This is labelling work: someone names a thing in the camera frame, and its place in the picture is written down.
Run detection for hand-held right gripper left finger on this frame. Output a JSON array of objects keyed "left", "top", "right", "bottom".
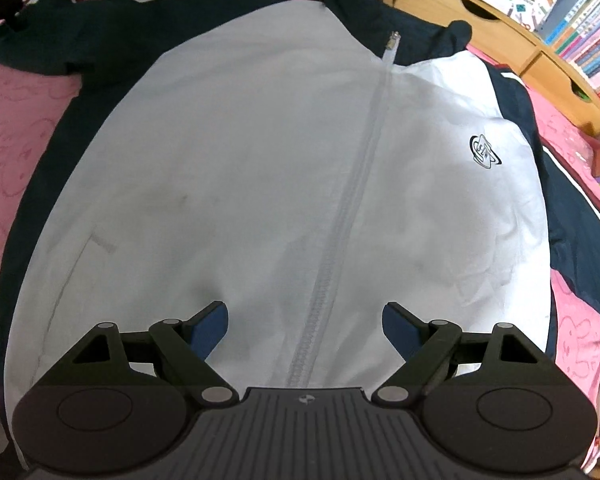
[{"left": 62, "top": 300, "right": 239, "bottom": 407}]

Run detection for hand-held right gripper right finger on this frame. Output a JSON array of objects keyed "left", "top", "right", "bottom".
[{"left": 372, "top": 301, "right": 549, "bottom": 405}]

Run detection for navy and white jacket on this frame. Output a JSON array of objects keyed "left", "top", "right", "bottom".
[{"left": 0, "top": 0, "right": 600, "bottom": 461}]

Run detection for pink rabbit-print blanket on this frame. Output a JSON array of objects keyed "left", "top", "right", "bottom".
[{"left": 0, "top": 0, "right": 600, "bottom": 471}]

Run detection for wooden drawer organizer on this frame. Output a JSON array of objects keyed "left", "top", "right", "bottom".
[{"left": 382, "top": 0, "right": 600, "bottom": 136}]

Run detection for row of thin colourful books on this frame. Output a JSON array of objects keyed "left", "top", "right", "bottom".
[{"left": 420, "top": 0, "right": 600, "bottom": 106}]

